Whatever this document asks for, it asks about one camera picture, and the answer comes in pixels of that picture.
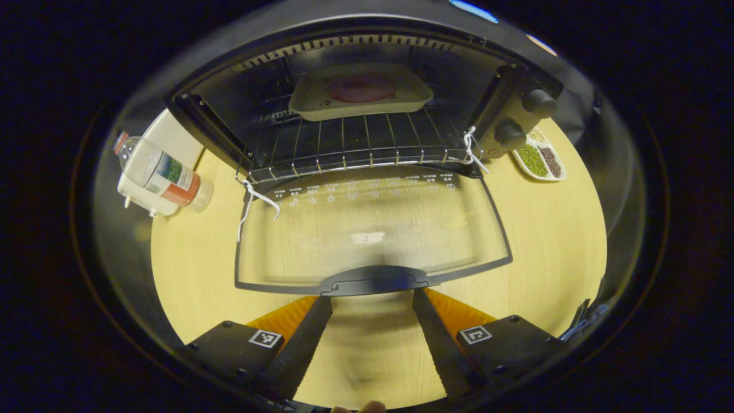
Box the white divided bean dish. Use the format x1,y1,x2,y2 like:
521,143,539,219
512,127,568,182

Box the pink ham slice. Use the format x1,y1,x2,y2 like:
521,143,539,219
327,76,397,104

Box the clear plastic bottle red label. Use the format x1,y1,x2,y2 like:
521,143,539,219
112,130,214,213

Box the black backdrop cloth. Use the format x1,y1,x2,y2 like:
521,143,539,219
92,0,647,352

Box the white toaster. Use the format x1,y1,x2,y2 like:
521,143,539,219
117,107,206,218

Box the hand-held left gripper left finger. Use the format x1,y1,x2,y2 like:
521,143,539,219
175,295,334,403

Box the black electric oven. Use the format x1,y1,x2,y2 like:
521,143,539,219
165,14,566,298

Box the beige food plate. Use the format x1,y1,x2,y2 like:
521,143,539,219
288,61,435,122

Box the white string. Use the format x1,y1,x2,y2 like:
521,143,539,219
237,177,282,243
447,126,491,174

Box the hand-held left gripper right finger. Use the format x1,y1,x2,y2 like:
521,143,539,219
411,287,567,403

